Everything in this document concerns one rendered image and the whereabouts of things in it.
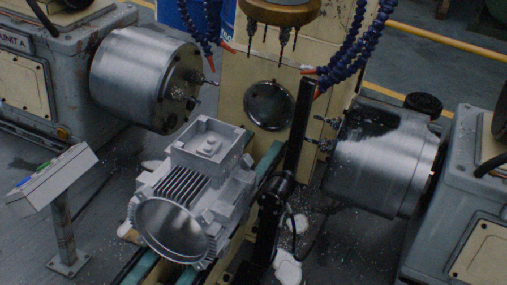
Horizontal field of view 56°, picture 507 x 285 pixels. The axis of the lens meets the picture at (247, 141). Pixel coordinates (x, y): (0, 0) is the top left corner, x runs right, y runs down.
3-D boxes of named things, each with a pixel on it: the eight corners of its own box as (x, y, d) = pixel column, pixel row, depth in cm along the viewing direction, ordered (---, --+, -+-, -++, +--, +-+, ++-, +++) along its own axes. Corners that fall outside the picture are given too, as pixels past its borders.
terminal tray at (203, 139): (197, 141, 101) (199, 113, 96) (243, 158, 98) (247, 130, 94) (168, 174, 92) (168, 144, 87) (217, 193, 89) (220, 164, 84)
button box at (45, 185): (80, 168, 100) (65, 147, 99) (100, 160, 96) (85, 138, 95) (18, 220, 87) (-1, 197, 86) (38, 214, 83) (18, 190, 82)
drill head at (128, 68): (108, 76, 148) (102, -2, 133) (213, 112, 138) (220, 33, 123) (51, 115, 129) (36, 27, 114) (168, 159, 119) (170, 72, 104)
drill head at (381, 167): (310, 146, 130) (330, 65, 115) (464, 199, 120) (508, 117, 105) (279, 202, 112) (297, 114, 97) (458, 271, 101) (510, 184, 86)
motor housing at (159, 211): (178, 188, 111) (181, 121, 99) (253, 217, 106) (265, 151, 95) (128, 246, 96) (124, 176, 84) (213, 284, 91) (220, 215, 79)
